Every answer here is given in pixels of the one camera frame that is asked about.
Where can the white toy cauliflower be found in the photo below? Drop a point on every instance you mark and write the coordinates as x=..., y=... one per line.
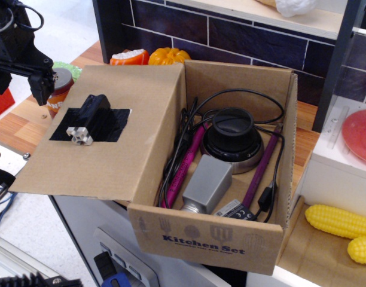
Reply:
x=290, y=8

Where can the red plate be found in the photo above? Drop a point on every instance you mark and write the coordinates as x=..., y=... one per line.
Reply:
x=354, y=133

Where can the toy salmon sushi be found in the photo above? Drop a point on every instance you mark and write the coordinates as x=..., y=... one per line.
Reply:
x=134, y=57

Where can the dark shelf frame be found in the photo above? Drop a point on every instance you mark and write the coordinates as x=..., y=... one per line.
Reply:
x=324, y=49

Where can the black 3D mouse controller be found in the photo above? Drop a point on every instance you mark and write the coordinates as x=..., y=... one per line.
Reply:
x=232, y=138

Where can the black taped aluminium handle block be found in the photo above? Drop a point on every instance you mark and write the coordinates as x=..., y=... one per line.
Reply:
x=94, y=121

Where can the purple pen right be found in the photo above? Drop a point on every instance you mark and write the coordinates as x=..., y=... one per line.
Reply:
x=261, y=168

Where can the metal towel rail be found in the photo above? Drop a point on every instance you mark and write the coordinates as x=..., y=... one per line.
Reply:
x=8, y=154

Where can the green toy cabbage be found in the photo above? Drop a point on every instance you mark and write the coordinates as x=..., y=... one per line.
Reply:
x=74, y=70

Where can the orange toy pumpkin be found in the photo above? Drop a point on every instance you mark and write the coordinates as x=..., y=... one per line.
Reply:
x=168, y=56

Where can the grey labelled adapter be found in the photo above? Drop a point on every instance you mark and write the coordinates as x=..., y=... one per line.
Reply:
x=235, y=209

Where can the yellow toy corn upper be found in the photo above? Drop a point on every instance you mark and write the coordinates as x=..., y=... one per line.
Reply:
x=336, y=221

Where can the red box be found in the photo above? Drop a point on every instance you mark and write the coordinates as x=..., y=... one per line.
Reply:
x=6, y=100

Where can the magenta pen left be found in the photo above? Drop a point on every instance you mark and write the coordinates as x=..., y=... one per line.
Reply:
x=175, y=186

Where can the yellow toy corn lower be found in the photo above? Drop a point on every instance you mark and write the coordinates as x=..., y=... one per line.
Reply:
x=357, y=249

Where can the blue black clamp handle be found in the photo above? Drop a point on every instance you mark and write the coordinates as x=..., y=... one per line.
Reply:
x=111, y=277

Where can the orange beans can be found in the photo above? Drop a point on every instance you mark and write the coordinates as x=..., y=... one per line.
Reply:
x=63, y=82

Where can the silver metal shaker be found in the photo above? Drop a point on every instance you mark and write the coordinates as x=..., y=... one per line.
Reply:
x=208, y=184

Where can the yellow toy corn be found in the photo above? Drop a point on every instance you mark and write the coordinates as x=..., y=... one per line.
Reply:
x=357, y=249
x=336, y=221

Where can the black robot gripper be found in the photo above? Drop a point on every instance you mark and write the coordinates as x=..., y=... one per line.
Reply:
x=18, y=54

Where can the white toy oven cabinet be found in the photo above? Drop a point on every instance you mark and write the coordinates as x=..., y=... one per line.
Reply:
x=98, y=226

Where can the black heat sink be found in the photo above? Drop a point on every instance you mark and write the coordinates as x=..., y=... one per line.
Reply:
x=37, y=280

